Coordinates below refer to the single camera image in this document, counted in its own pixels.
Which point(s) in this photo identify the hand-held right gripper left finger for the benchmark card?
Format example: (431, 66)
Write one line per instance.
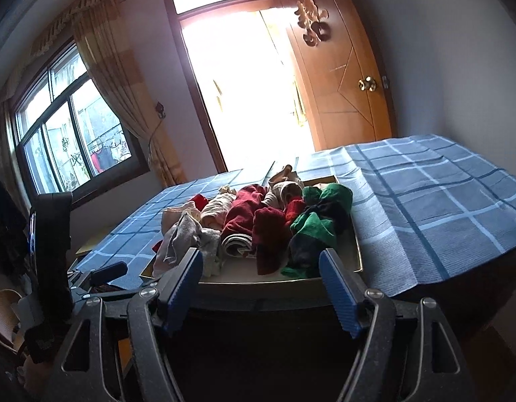
(184, 289)

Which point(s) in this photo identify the sliding glass window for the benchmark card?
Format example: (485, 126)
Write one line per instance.
(52, 88)

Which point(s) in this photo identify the green black striped underwear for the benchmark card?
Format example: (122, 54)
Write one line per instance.
(320, 222)

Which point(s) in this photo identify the wooden door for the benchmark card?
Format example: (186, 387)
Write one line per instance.
(345, 104)

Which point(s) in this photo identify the pale cream underwear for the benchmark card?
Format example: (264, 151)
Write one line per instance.
(180, 213)

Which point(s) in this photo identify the blue plaid bed sheet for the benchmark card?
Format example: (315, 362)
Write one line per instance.
(429, 201)

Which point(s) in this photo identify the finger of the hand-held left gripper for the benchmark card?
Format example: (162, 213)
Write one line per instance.
(109, 270)

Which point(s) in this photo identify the brown door frame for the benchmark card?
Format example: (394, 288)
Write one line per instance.
(201, 104)

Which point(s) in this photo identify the door latch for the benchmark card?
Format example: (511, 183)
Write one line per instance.
(385, 80)

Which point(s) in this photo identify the brass door knob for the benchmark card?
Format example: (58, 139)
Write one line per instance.
(366, 83)

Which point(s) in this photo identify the white shallow box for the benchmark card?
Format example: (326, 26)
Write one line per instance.
(237, 274)

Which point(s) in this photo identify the beige curtain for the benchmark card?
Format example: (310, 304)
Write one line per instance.
(6, 142)
(115, 71)

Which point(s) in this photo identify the dark red underwear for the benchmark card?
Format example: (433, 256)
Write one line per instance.
(249, 217)

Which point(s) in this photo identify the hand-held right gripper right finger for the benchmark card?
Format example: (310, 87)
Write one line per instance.
(339, 293)

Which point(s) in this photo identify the wicker chair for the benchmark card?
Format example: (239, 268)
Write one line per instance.
(2, 305)

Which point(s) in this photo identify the fringed curtain valance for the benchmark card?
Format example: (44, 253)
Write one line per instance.
(73, 21)

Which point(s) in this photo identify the dark hanging clothes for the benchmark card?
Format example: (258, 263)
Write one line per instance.
(6, 226)

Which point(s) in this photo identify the grey underwear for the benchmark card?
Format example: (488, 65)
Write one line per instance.
(178, 234)

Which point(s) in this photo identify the curtain tieback hook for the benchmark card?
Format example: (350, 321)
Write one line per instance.
(159, 109)

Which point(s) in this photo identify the carved wooden door ornament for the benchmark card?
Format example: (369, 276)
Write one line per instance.
(312, 21)

